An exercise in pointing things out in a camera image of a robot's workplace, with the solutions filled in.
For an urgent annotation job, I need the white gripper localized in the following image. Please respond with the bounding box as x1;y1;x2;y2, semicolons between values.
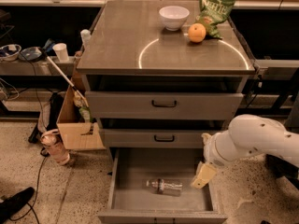
191;132;233;189

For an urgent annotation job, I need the black shoe left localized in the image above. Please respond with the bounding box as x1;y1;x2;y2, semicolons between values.
0;187;35;224

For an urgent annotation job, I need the white ceramic bowl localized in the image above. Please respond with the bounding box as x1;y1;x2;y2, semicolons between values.
159;6;190;31

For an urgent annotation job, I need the white paper cup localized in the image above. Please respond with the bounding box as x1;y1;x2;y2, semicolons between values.
53;43;69;62

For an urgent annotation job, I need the top grey drawer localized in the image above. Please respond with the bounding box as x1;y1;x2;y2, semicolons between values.
86;91;243;120

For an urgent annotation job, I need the grey drawer cabinet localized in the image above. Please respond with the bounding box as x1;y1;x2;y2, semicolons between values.
76;0;257;224

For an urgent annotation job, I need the white bowl on shelf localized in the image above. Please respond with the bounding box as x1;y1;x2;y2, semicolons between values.
0;44;21;62

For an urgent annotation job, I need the cardboard box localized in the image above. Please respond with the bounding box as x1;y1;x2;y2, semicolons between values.
57;88;105;150

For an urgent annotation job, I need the white bottle beside cabinet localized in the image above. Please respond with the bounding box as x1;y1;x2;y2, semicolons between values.
80;29;91;47

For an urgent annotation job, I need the green chips bag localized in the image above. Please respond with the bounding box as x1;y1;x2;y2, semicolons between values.
195;0;236;38

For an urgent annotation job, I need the dark plate on shelf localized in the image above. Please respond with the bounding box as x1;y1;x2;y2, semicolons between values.
19;47;43;62

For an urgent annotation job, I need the clear plastic water bottle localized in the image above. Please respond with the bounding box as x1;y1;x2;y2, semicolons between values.
146;178;183;197

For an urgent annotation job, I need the white grabber stick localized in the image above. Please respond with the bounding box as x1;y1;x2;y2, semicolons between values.
38;48;88;107

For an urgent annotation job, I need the person leg and shoe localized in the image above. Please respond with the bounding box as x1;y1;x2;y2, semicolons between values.
265;155;299;189

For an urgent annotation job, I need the bottom grey open drawer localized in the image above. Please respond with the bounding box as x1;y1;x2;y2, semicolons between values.
99;147;227;224

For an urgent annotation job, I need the middle grey drawer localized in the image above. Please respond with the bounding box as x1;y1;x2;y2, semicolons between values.
100;129;216;148

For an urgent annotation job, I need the orange fruit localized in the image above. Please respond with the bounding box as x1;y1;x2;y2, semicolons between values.
188;23;206;43

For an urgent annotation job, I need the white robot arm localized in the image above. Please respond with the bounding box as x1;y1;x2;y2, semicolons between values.
191;115;299;189

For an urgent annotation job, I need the black floor cable left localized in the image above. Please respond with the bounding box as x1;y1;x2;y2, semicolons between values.
8;154;50;224

